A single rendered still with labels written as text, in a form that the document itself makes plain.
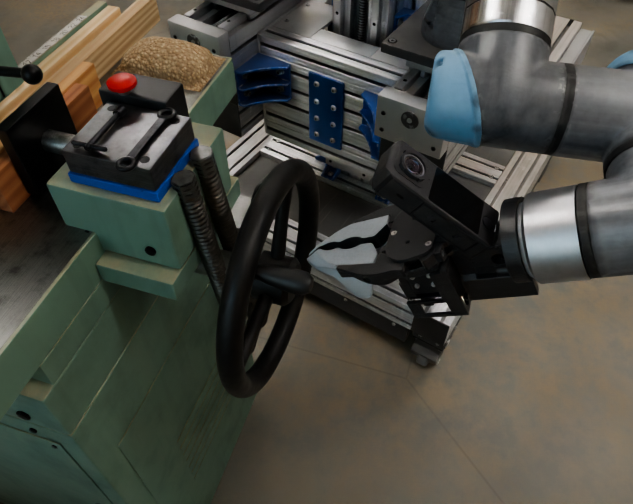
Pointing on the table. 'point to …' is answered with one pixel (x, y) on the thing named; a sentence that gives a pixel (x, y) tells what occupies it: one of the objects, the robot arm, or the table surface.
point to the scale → (52, 41)
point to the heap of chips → (171, 61)
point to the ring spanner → (145, 140)
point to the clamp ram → (38, 136)
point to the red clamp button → (121, 82)
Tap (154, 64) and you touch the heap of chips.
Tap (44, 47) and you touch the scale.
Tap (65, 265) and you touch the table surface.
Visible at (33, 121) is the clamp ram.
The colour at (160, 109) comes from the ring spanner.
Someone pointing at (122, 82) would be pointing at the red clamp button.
